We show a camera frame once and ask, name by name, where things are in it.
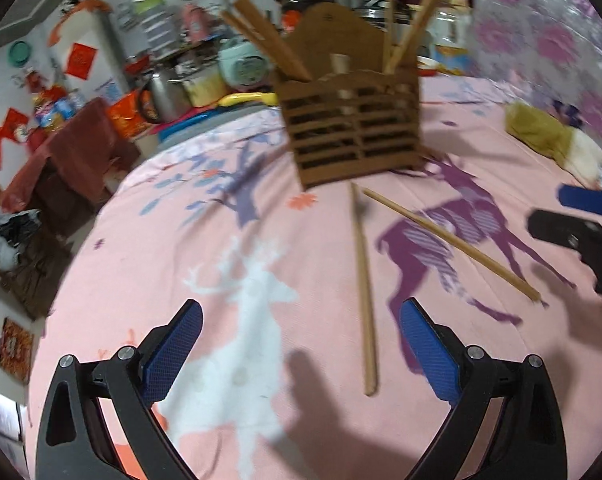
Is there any red covered side table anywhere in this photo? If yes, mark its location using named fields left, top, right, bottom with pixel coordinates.
left=0, top=98, right=140, bottom=214

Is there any cooking oil bottle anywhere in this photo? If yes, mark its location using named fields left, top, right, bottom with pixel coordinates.
left=432, top=0, right=472, bottom=76

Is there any green white plush cloth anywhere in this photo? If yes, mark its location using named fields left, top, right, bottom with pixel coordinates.
left=505, top=102, right=602, bottom=188

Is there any pile of grey clothes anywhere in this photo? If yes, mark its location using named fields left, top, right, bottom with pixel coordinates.
left=0, top=209, right=42, bottom=272

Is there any wooden chopstick holder box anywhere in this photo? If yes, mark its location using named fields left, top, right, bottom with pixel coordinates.
left=273, top=3, right=424, bottom=190

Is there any green rice cooker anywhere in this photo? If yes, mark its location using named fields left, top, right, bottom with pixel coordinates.
left=218, top=36, right=269, bottom=91

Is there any yellow ladle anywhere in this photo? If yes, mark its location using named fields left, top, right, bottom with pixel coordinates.
left=217, top=92, right=278, bottom=107

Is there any pink deer tablecloth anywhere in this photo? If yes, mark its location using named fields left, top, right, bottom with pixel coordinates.
left=26, top=77, right=602, bottom=479

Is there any painted wooden chopstick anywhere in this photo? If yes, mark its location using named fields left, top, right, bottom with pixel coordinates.
left=360, top=188, right=542, bottom=302

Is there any steel kettle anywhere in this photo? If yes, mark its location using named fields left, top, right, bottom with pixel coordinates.
left=136, top=67, right=192, bottom=125

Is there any silver pressure cooker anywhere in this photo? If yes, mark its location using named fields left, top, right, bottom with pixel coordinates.
left=353, top=0, right=412, bottom=29

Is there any cream pot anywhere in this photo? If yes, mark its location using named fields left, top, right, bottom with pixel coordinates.
left=180, top=62, right=229, bottom=108

